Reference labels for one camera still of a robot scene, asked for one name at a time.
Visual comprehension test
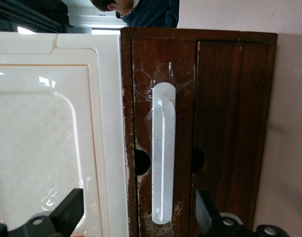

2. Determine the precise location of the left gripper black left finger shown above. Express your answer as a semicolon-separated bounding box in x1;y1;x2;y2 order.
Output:
7;188;85;237

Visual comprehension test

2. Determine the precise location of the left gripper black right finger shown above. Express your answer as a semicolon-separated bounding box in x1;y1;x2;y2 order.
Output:
195;189;260;237

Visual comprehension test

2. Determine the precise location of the white plastic drawer handle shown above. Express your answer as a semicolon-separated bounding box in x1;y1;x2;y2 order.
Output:
150;81;177;226

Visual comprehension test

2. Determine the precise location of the wooden drawer with white handle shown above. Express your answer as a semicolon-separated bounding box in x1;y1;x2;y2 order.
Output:
131;38;199;237

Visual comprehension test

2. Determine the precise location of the dark wooden drawer cabinet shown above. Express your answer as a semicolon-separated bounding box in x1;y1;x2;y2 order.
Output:
119;26;279;237

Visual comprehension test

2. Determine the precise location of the clear adhesive tape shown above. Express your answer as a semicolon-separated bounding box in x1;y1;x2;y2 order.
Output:
134;61;195;122
140;201;184;237

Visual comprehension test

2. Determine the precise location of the brown table cover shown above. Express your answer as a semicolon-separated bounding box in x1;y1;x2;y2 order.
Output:
249;0;302;237

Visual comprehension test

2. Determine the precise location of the person in navy jacket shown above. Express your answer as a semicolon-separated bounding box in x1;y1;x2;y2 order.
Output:
89;0;180;29

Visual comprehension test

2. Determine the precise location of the wooden drawer without handle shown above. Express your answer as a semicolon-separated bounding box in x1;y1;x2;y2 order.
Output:
191;40;270;232

